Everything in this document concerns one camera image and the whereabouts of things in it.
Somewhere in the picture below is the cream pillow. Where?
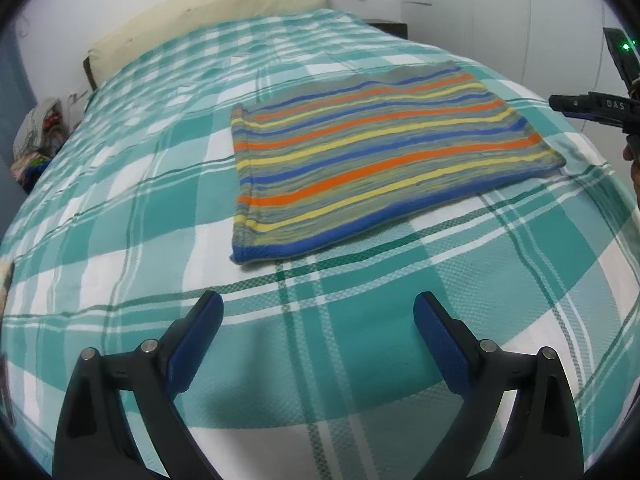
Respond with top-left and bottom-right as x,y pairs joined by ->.
82,0 -> 328,92

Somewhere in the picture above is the dark nightstand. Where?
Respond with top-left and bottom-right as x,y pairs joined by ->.
364,18 -> 409,41

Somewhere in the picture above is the striped knit sweater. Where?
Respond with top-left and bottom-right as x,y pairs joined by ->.
229,60 -> 567,266

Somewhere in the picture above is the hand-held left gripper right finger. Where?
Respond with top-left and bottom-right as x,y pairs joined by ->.
414,291 -> 583,480

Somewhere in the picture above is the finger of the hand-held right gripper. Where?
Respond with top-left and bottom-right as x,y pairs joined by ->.
548,92 -> 593,121

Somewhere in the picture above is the pile of clothes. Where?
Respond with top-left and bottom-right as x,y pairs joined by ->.
11,97 -> 67,182

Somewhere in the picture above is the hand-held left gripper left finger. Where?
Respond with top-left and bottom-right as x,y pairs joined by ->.
52,291 -> 224,480

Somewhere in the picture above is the green plaid blanket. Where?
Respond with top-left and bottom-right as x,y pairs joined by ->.
0,7 -> 640,480

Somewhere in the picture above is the white wardrobe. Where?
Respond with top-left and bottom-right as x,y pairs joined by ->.
398,0 -> 613,92

